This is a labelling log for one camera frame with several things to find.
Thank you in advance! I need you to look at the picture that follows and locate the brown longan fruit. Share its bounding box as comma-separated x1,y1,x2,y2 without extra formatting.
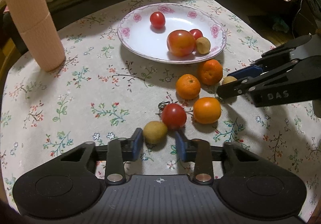
196,37,211,55
143,121,168,145
222,76,238,85

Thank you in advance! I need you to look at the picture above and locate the red cherry tomato with stem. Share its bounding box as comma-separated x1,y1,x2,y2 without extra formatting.
161,103,187,130

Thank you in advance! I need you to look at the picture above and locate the smooth orange mandarin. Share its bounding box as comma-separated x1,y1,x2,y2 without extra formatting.
193,97,221,124

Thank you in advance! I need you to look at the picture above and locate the small red cherry tomato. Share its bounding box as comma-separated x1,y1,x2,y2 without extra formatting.
189,29,203,40

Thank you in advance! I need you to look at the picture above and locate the large red tomato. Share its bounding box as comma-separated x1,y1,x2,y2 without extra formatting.
167,30,196,57

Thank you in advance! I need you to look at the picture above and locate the floral tablecloth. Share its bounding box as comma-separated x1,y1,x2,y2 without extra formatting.
1,0,320,221

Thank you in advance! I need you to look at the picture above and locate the white floral plate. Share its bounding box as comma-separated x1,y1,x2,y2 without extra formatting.
117,3,226,64

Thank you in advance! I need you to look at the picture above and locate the pink ribbed bottle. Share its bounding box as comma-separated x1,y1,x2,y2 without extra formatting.
5,0,65,72

